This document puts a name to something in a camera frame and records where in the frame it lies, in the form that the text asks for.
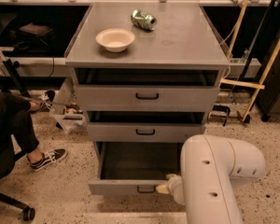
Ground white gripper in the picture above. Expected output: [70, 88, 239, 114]
[156, 174, 185, 205]

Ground grey bottom drawer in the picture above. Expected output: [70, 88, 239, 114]
[89, 142, 182, 195]

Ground grey drawer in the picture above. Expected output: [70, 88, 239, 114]
[89, 142, 182, 195]
[74, 85, 219, 112]
[87, 123, 206, 143]

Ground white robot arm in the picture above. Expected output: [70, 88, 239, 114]
[157, 134, 265, 224]

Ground grey middle drawer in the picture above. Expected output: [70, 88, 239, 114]
[87, 123, 206, 143]

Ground grey top drawer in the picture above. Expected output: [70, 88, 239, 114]
[74, 85, 219, 112]

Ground grey drawer cabinet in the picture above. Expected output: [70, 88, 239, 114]
[64, 1, 231, 170]

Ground black white sneaker front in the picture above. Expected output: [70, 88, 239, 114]
[30, 148, 67, 172]

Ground black white sneaker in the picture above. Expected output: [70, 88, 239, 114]
[30, 148, 67, 172]
[31, 90, 55, 112]

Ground clear plastic bin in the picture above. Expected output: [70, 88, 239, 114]
[49, 77, 86, 133]

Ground black white sneaker back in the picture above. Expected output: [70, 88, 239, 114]
[31, 90, 55, 112]

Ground white paper bowl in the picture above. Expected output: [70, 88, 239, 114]
[95, 28, 135, 52]

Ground black office chair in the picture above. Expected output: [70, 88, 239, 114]
[0, 149, 35, 223]

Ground crushed green soda can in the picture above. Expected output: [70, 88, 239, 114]
[131, 9, 157, 31]

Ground seated person black trousers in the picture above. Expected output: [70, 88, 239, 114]
[0, 91, 46, 170]

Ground black tripod stand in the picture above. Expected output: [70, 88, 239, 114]
[0, 47, 30, 97]

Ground wooden easel frame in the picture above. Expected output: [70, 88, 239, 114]
[219, 0, 280, 123]

